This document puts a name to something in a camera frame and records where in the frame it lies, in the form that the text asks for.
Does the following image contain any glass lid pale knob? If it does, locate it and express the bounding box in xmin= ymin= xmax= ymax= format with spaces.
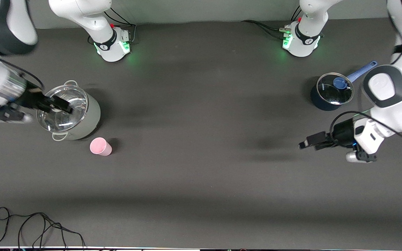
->
xmin=36 ymin=85 xmax=89 ymax=133

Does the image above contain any pink plastic cup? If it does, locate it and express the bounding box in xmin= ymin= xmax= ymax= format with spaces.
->
xmin=90 ymin=137 xmax=112 ymax=156

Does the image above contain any dark blue saucepan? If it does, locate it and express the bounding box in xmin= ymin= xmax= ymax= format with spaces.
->
xmin=310 ymin=61 xmax=378 ymax=111

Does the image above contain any black base cable bundle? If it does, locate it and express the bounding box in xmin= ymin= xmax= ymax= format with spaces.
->
xmin=89 ymin=5 xmax=137 ymax=45
xmin=241 ymin=7 xmax=323 ymax=39

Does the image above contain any pale green cooking pot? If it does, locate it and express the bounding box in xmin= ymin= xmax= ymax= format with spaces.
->
xmin=36 ymin=80 xmax=101 ymax=141

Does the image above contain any glass lid blue knob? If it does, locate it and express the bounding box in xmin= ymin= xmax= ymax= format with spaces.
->
xmin=317 ymin=73 xmax=354 ymax=105

